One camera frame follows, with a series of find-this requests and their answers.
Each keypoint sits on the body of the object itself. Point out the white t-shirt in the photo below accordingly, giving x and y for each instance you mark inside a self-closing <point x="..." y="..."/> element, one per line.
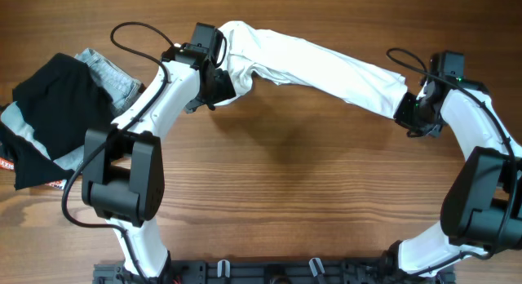
<point x="284" y="59"/>

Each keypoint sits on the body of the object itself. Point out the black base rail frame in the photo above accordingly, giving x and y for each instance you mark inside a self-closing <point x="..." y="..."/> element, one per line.
<point x="349" y="271"/>

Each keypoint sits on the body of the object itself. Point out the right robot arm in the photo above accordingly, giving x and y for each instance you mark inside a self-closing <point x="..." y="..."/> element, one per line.
<point x="481" y="213"/>

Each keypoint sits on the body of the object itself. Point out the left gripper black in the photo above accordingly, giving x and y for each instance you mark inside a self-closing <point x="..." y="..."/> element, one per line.
<point x="225" y="90"/>

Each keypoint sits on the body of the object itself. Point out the black garment with red label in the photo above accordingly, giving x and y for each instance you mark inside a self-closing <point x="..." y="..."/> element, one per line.
<point x="32" y="165"/>

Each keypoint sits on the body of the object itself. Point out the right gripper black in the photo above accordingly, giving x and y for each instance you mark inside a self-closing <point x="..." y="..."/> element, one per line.
<point x="402" y="117"/>

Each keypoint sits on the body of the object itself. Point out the black folded garment top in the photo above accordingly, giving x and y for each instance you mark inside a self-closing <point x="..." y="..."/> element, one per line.
<point x="61" y="102"/>

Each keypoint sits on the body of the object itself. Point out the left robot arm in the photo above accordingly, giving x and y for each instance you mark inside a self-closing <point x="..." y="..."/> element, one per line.
<point x="123" y="177"/>

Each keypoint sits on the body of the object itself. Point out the light blue denim jeans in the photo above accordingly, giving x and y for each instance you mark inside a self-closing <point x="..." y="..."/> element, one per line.
<point x="123" y="89"/>

